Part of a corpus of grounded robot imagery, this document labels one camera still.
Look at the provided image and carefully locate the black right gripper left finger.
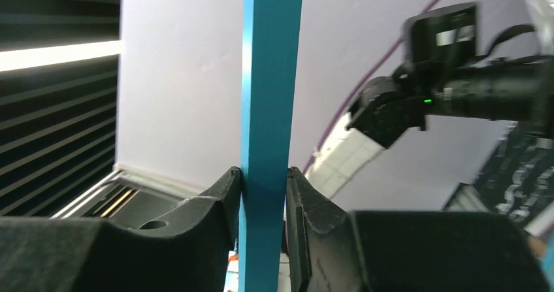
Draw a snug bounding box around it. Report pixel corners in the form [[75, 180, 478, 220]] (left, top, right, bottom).
[[1, 167, 241, 291]]

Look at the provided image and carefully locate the blue wooden picture frame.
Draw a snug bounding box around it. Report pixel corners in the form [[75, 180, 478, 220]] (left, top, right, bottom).
[[238, 0, 302, 291]]

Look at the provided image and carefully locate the aluminium front rail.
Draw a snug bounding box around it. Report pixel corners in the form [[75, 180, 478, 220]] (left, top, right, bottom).
[[50, 165, 203, 228]]

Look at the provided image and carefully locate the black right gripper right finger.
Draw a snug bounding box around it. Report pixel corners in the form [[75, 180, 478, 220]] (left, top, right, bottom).
[[286, 167, 551, 291]]

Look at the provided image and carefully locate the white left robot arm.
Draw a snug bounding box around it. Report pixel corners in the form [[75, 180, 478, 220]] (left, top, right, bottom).
[[304, 0, 553, 197]]

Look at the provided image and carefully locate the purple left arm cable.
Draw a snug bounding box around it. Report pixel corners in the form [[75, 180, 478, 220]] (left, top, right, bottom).
[[301, 0, 470, 175]]

